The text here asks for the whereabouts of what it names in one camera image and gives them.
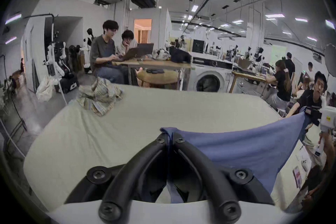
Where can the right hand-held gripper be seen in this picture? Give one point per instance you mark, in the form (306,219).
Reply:
(328,118)

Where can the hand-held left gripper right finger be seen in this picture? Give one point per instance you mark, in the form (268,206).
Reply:
(210,178)

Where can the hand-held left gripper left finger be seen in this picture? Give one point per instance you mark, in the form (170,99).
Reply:
(123,178)

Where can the blue garment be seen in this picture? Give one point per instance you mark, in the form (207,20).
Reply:
(249,144)

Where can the person's right forearm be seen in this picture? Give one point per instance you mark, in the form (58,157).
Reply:
(319,181)

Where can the person's right hand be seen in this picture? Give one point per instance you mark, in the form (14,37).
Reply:
(329,144)

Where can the round studio lamp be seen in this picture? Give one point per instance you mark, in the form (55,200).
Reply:
(331,59)

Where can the bed with pale sheet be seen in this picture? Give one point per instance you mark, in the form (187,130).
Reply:
(147,118)

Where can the small printed card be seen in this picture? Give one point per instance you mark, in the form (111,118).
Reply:
(298,177)

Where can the wooden table with clutter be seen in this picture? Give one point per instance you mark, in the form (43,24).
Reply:
(249,76)

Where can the crumpled striped cloth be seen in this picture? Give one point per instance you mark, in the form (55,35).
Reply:
(101,97)

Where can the white washing machine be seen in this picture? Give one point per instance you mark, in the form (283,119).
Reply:
(210,78)

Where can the round wooden low table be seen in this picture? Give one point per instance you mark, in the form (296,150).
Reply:
(157,76)

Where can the white crumpled bag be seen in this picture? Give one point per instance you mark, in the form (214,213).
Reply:
(46,87)

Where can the wooden table with laptops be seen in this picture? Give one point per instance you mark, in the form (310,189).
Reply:
(157,62)

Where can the black tripod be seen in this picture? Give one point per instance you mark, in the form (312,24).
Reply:
(14,102)

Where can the white robot on stand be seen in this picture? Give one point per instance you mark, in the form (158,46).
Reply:
(57,60)

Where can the black and white humanoid robot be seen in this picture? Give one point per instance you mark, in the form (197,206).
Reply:
(89,45)

